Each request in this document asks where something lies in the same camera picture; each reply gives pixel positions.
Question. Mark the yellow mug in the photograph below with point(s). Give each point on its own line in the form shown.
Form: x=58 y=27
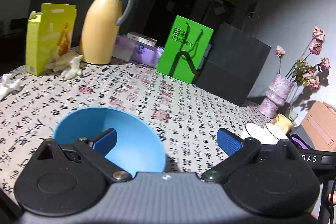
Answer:
x=283 y=123

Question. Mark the black paper bag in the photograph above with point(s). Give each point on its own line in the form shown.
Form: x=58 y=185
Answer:
x=234 y=62

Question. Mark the small white box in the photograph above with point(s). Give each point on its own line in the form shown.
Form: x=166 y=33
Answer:
x=142 y=39

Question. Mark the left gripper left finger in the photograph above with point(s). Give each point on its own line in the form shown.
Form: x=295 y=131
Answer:
x=95 y=150

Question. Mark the blue bowl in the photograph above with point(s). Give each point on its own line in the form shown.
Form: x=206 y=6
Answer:
x=138 y=148

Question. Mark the purple tissue pack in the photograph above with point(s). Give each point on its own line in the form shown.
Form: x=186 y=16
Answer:
x=128 y=49

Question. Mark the person's hand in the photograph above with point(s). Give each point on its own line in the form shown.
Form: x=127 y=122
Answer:
x=332 y=198

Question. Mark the purple textured vase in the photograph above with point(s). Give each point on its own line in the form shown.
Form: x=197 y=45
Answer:
x=275 y=96

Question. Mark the dried pink flowers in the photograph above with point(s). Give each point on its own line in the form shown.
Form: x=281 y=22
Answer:
x=301 y=72

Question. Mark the yellow snack box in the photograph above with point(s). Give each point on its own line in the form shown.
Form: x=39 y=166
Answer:
x=49 y=36

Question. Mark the white bowl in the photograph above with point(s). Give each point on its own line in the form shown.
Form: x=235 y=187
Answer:
x=251 y=130
x=275 y=131

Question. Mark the pink mini suitcase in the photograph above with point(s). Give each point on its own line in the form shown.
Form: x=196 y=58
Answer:
x=320 y=126

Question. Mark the clear drinking glass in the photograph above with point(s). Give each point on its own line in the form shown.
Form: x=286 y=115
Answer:
x=291 y=114

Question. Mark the white rubber glove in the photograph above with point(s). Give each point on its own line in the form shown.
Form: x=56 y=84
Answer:
x=68 y=64

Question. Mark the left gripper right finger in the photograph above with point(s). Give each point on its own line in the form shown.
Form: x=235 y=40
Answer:
x=241 y=152

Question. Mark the grey purple cloth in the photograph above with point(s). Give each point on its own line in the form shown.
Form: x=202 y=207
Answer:
x=301 y=143

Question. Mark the crumpled white tissue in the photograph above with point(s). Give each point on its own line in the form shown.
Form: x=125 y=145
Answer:
x=8 y=86

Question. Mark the calligraphy print tablecloth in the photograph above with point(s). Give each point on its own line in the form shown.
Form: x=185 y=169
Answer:
x=185 y=118

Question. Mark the yellow thermos jug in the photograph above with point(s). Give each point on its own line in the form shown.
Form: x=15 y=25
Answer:
x=100 y=29

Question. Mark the green paper bag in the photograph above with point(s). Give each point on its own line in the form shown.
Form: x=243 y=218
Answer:
x=184 y=49

